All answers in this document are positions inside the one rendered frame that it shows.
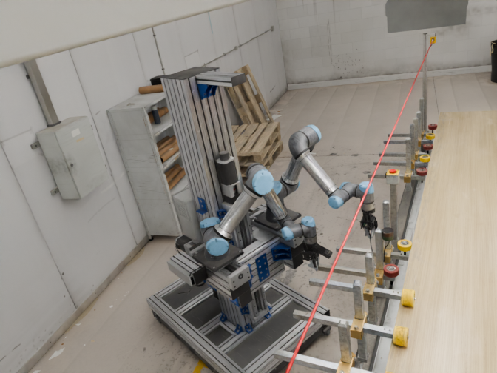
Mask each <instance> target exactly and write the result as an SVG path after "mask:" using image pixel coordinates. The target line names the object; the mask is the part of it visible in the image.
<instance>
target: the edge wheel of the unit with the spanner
mask: <svg viewBox="0 0 497 373"><path fill-rule="evenodd" d="M383 270H384V275H385V276H387V277H389V278H394V277H397V276H398V275H399V267H398V266H397V265H395V264H387V265H385V266H384V268H383Z"/></svg>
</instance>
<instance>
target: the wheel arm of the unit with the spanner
mask: <svg viewBox="0 0 497 373"><path fill-rule="evenodd" d="M332 266H333V265H327V264H321V263H319V266H318V270H319V271H324V272H330V271H331V267H332ZM333 272H334V273H340V274H345V275H355V276H360V277H366V271H365V269H355V268H349V267H344V266H335V268H334V270H333ZM383 278H384V280H389V281H395V280H396V277H394V278H389V277H387V276H385V275H383Z"/></svg>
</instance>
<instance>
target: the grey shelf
mask: <svg viewBox="0 0 497 373"><path fill-rule="evenodd" d="M129 103H131V104H132V103H134V104H135V105H131V106H127V104H129ZM152 105H156V107H159V108H161V107H167V108H168V105H167V102H166V97H165V94H164V92H161V93H147V94H140V93H139V94H137V95H135V96H133V97H131V98H129V99H127V100H125V101H124V102H122V103H120V104H118V105H116V106H114V107H112V108H110V109H108V110H107V114H108V116H109V120H110V123H111V125H112V129H113V132H114V134H115V138H116V141H117V143H118V147H119V150H120V152H121V156H122V159H123V161H124V165H125V167H126V171H127V174H128V176H129V180H130V183H131V185H132V189H133V192H134V194H135V198H136V201H137V203H138V207H139V210H140V213H141V217H142V219H143V223H144V226H145V228H146V232H147V235H148V237H149V241H152V240H153V239H154V238H151V235H168V236H181V235H182V232H181V229H180V224H179V222H178V217H177V215H176V211H175V207H174V204H173V201H172V196H171V195H173V194H175V193H176V192H179V191H181V190H182V189H185V188H187V187H188V186H189V184H188V181H187V177H186V175H185V176H184V177H183V178H182V179H181V180H180V181H179V182H178V183H177V184H176V185H175V186H174V187H173V188H172V189H171V190H169V185H168V183H167V179H166V175H165V173H166V172H167V171H168V170H170V169H171V168H172V167H173V166H174V165H175V164H179V165H180V167H181V168H184V166H183V162H182V158H181V155H180V150H179V151H178V152H176V153H175V154H174V155H173V156H172V157H170V158H169V159H168V160H166V161H165V162H164V163H162V162H161V159H160V155H159V152H158V147H157V144H156V143H157V142H159V141H160V140H162V139H163V138H165V137H166V136H169V137H172V136H173V135H175V131H174V127H173V125H172V120H171V116H170V114H169V111H168V113H167V114H165V115H164V116H162V117H160V121H161V123H160V124H155V122H152V123H151V124H150V121H149V116H148V113H149V112H151V111H152V110H151V106H152ZM159 105H160V106H159ZM168 109H169V108H168ZM144 122H145V123H144ZM156 148H157V149H156ZM153 152H154V153H153ZM156 156H157V157H156ZM176 162H177V163H176ZM160 177H161V178H160ZM162 182H163V183H162ZM164 184H165V185H164ZM164 190H165V191H164Z"/></svg>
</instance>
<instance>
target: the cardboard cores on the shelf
mask: <svg viewBox="0 0 497 373"><path fill-rule="evenodd" d="M157 109H158V114H159V116H160V117H162V116H164V115H165V114H167V113H168V111H169V110H168V108H167V107H161V108H159V107H157ZM148 116H149V121H150V124H151V123H152V122H154V118H153V115H152V111H151V112H149V113H148ZM156 144H157V147H158V152H159V155H160V159H161V162H162V163H164V162H165V161H166V160H168V159H169V158H170V157H172V156H173V155H174V154H175V153H176V152H178V151H179V147H178V142H177V139H176V136H175V135H173V136H172V137H169V136H166V137H165V138H163V139H162V140H160V141H159V142H157V143H156ZM185 174H186V173H185V169H184V168H181V167H180V165H179V164H175V165H174V166H173V167H172V168H171V169H170V170H168V171H167V172H166V173H165V175H166V179H167V183H168V185H169V190H171V189H172V188H173V187H174V186H175V185H176V184H177V183H178V182H179V181H180V180H181V179H182V178H183V177H184V176H185Z"/></svg>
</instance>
